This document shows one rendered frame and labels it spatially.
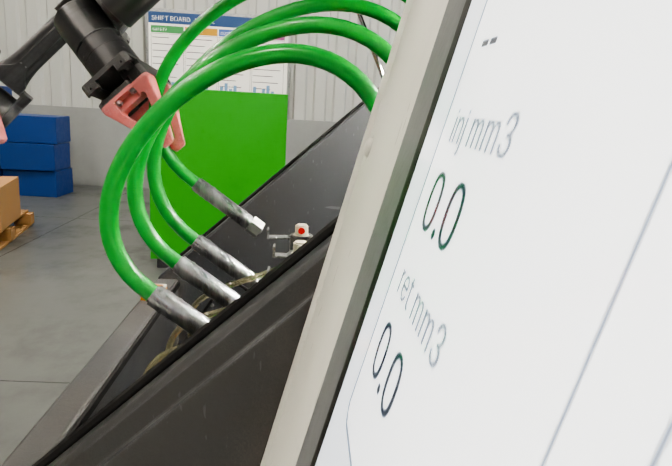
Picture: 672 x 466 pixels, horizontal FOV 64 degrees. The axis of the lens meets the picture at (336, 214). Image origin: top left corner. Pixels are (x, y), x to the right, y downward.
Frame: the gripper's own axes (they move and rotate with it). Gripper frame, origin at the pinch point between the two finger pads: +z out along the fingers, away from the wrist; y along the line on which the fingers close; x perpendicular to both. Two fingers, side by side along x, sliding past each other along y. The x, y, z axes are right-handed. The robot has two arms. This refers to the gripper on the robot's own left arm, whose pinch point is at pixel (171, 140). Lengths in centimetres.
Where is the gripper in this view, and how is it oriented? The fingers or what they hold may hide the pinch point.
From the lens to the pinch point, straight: 65.8
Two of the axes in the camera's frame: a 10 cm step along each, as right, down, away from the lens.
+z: 6.2, 7.8, -1.2
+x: -7.7, 6.3, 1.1
